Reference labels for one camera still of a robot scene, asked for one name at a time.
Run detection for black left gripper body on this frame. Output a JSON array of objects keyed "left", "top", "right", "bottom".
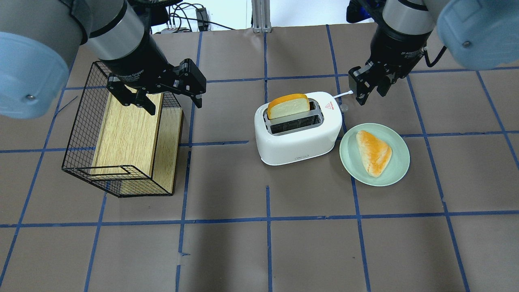
[{"left": 99, "top": 39, "right": 176, "bottom": 94}]

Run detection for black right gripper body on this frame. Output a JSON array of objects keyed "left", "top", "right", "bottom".
[{"left": 349, "top": 25, "right": 427, "bottom": 88}]

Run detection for white two-slot toaster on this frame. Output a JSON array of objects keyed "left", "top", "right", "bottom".
[{"left": 254, "top": 91, "right": 343, "bottom": 165}]

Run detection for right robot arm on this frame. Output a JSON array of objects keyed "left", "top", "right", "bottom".
[{"left": 347, "top": 0, "right": 519, "bottom": 105}]

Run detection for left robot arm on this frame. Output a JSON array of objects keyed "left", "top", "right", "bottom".
[{"left": 1, "top": 0, "right": 206, "bottom": 119}]

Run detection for bread slice in toaster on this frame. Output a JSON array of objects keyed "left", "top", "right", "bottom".
[{"left": 267, "top": 94, "right": 310, "bottom": 120}]

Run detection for light green plate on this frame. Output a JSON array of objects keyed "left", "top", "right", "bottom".
[{"left": 339, "top": 123, "right": 410, "bottom": 187}]

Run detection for triangular toast on plate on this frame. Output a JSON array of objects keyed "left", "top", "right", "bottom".
[{"left": 356, "top": 131, "right": 392, "bottom": 178}]

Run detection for wooden rack with wire basket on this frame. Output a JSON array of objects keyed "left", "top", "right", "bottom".
[{"left": 62, "top": 61, "right": 183, "bottom": 198}]

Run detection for coiled black cables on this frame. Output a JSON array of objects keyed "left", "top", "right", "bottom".
[{"left": 162, "top": 2, "right": 236, "bottom": 34}]

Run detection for aluminium frame post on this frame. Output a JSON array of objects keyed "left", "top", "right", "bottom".
[{"left": 251, "top": 0, "right": 272, "bottom": 33}]

